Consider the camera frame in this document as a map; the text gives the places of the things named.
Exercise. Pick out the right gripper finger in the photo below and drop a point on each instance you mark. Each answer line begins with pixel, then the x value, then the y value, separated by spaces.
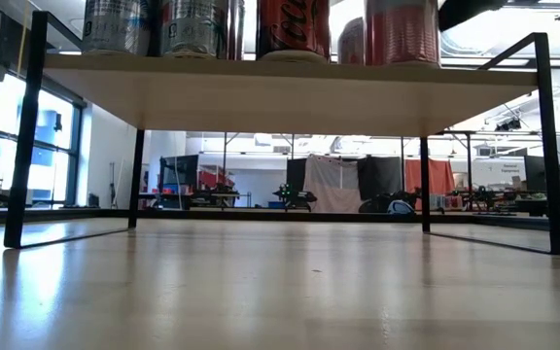
pixel 460 12

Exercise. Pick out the short white pink can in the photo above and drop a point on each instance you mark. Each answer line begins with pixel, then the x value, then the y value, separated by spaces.
pixel 401 34

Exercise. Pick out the short silver white can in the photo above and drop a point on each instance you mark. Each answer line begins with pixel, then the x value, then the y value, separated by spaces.
pixel 352 44

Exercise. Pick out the red cola can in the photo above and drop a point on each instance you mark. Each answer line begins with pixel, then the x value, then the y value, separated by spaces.
pixel 292 29

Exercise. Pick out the tall white blue energy can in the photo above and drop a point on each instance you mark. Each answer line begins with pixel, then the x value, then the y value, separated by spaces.
pixel 115 24

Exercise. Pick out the white cabinet box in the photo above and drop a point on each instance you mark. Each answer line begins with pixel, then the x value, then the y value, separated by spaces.
pixel 508 170

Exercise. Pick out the orange hanging cloth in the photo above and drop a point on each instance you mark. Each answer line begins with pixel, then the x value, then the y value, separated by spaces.
pixel 430 175

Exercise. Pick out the white blue round object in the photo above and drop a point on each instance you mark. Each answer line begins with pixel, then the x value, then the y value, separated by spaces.
pixel 400 207

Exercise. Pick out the light grey hanging cloth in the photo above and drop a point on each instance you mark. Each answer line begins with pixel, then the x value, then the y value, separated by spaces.
pixel 331 185

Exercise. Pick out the black background screen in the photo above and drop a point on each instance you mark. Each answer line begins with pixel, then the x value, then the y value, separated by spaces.
pixel 295 175

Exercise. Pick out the background robot with green light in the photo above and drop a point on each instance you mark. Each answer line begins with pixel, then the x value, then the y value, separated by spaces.
pixel 292 197

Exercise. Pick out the large glass window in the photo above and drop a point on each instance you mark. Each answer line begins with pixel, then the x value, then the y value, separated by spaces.
pixel 56 146

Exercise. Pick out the ribbed ventilation duct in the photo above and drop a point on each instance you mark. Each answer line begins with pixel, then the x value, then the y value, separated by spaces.
pixel 455 44

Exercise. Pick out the wooden shelf with black frame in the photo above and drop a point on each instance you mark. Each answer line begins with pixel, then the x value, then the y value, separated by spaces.
pixel 285 97

